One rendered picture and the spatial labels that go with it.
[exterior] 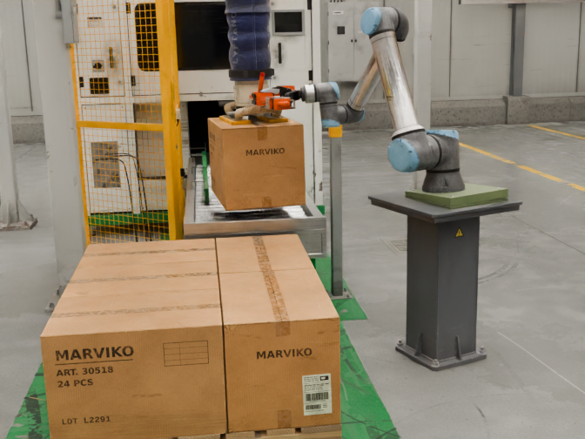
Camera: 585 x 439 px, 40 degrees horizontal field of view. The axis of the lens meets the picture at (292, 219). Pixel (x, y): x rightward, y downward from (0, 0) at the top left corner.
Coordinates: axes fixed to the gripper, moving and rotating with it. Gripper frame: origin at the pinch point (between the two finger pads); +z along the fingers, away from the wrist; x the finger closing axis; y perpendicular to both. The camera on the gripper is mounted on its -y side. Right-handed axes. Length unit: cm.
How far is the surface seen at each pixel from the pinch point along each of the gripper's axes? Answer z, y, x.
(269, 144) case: 0.0, -5.8, -21.1
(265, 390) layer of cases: 19, -135, -84
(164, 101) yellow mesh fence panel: 51, 68, -2
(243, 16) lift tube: 4.4, 17.9, 39.1
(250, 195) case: 12.2, -7.7, -44.7
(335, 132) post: -41, 47, -28
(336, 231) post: -36, 46, -84
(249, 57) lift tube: 3.8, 16.7, 19.3
